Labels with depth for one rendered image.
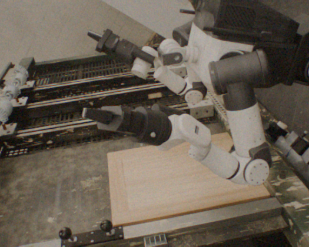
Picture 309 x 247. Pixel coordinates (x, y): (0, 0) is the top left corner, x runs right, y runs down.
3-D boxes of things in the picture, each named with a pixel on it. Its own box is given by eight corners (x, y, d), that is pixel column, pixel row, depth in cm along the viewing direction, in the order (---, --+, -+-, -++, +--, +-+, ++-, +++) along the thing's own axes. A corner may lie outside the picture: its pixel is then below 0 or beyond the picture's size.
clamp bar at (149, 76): (186, 77, 216) (185, 42, 204) (7, 106, 205) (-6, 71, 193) (183, 72, 224) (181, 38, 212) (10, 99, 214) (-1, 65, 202)
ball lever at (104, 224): (118, 238, 102) (113, 229, 91) (106, 240, 102) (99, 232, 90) (116, 226, 104) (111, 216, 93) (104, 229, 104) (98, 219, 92)
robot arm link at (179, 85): (157, 72, 145) (188, 94, 154) (157, 87, 138) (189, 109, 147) (173, 57, 139) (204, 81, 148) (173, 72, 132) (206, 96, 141)
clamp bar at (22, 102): (198, 93, 194) (196, 54, 181) (-3, 126, 183) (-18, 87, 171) (193, 86, 202) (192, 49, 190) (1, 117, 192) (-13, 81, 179)
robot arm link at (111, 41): (110, 22, 133) (135, 36, 134) (105, 38, 141) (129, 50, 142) (97, 40, 126) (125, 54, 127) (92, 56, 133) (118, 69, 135)
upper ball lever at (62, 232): (80, 245, 101) (70, 237, 90) (68, 247, 101) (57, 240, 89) (79, 233, 103) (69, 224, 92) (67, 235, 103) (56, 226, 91)
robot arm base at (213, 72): (268, 79, 94) (260, 41, 90) (274, 94, 83) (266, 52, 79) (218, 90, 99) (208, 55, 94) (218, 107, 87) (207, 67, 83)
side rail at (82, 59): (169, 57, 271) (168, 44, 265) (37, 77, 261) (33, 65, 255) (168, 54, 278) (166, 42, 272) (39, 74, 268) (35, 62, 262)
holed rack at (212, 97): (256, 151, 131) (256, 150, 131) (250, 152, 131) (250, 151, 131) (172, 42, 272) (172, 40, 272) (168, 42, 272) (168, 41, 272)
